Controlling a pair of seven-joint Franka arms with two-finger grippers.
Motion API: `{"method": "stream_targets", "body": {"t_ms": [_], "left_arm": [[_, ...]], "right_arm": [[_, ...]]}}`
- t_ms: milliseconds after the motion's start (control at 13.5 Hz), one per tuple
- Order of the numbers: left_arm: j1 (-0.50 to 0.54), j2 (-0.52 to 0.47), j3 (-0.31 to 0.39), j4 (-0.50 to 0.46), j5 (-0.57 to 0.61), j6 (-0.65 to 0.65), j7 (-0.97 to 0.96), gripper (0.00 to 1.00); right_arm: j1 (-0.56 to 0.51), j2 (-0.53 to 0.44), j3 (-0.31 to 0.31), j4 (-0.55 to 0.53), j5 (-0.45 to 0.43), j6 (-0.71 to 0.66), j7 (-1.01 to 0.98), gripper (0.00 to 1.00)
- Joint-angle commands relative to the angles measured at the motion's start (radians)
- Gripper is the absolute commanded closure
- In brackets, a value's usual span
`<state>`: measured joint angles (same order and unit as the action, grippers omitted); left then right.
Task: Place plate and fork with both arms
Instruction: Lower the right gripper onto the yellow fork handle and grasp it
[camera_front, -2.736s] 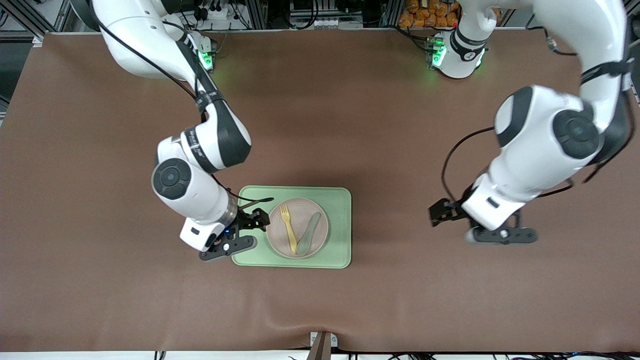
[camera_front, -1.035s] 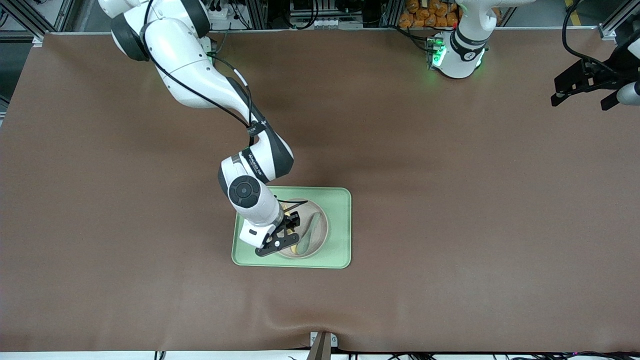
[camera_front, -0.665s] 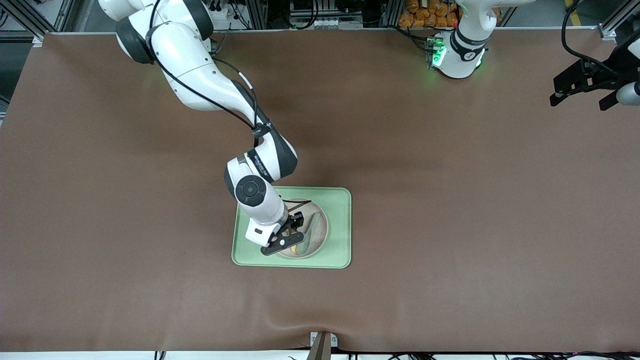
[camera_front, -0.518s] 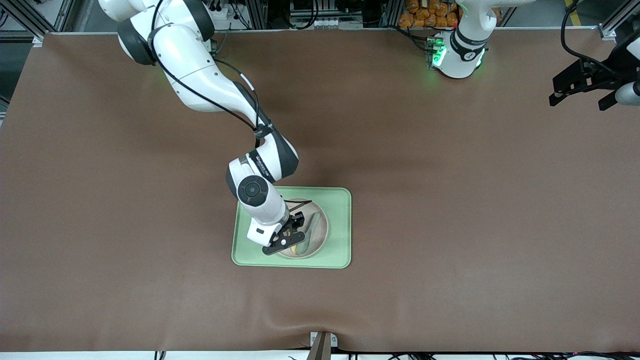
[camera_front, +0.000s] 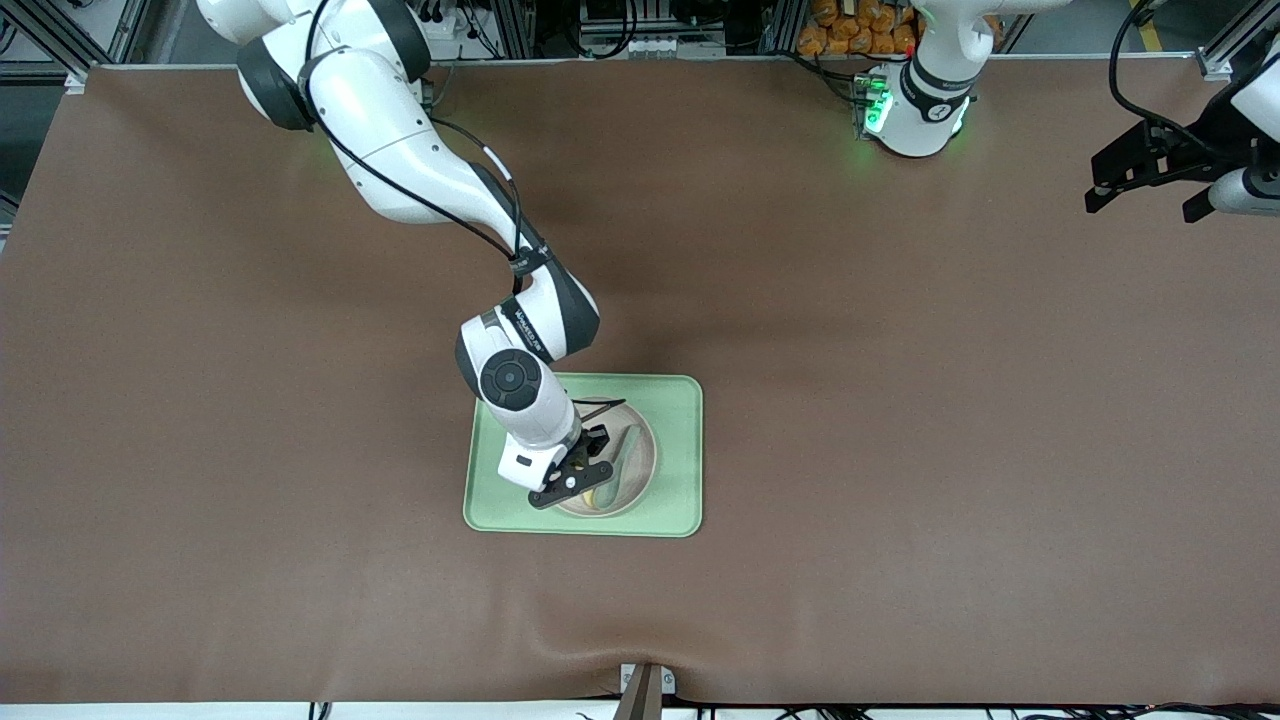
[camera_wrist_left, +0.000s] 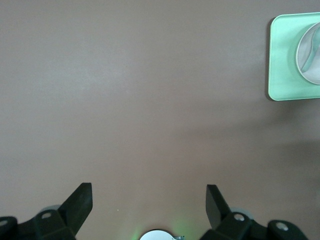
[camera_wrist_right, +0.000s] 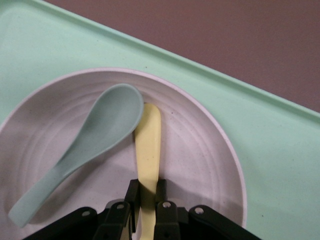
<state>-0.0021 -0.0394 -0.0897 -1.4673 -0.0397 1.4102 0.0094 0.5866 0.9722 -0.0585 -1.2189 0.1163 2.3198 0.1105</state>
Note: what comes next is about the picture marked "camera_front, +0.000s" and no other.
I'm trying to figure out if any pale pink round plate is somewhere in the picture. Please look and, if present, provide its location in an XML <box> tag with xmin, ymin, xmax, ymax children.
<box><xmin>548</xmin><ymin>397</ymin><xmax>658</xmax><ymax>519</ymax></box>

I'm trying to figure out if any green plastic spoon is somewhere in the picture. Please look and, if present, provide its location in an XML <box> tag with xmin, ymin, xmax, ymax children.
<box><xmin>598</xmin><ymin>424</ymin><xmax>644</xmax><ymax>509</ymax></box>

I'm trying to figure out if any light green rectangular tray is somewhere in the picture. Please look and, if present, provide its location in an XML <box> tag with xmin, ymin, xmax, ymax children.
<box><xmin>463</xmin><ymin>371</ymin><xmax>704</xmax><ymax>538</ymax></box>

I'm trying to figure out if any metal table edge clamp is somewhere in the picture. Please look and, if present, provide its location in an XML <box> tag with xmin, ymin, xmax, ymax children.
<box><xmin>614</xmin><ymin>662</ymin><xmax>677</xmax><ymax>720</ymax></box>

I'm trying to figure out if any brown table mat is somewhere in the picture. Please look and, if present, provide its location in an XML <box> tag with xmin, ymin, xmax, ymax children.
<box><xmin>0</xmin><ymin>55</ymin><xmax>1280</xmax><ymax>706</ymax></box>

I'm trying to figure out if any white socket bar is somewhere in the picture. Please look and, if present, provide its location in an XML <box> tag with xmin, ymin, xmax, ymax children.
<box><xmin>585</xmin><ymin>35</ymin><xmax>691</xmax><ymax>58</ymax></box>

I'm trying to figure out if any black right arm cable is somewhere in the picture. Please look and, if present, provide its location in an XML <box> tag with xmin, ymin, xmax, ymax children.
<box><xmin>300</xmin><ymin>0</ymin><xmax>629</xmax><ymax>419</ymax></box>

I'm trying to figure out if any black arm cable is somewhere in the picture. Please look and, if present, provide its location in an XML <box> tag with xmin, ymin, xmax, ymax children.
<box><xmin>1108</xmin><ymin>0</ymin><xmax>1233</xmax><ymax>163</ymax></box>
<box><xmin>300</xmin><ymin>0</ymin><xmax>629</xmax><ymax>419</ymax></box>

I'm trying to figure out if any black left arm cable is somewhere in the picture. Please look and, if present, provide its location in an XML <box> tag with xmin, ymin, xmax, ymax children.
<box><xmin>1108</xmin><ymin>0</ymin><xmax>1233</xmax><ymax>163</ymax></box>

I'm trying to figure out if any aluminium frame strut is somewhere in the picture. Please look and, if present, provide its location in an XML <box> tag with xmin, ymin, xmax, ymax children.
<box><xmin>1195</xmin><ymin>0</ymin><xmax>1280</xmax><ymax>81</ymax></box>
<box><xmin>0</xmin><ymin>0</ymin><xmax>91</xmax><ymax>96</ymax></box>

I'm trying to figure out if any aluminium frame post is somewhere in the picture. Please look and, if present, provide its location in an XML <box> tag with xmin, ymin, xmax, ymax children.
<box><xmin>490</xmin><ymin>0</ymin><xmax>536</xmax><ymax>58</ymax></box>
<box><xmin>770</xmin><ymin>0</ymin><xmax>806</xmax><ymax>56</ymax></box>

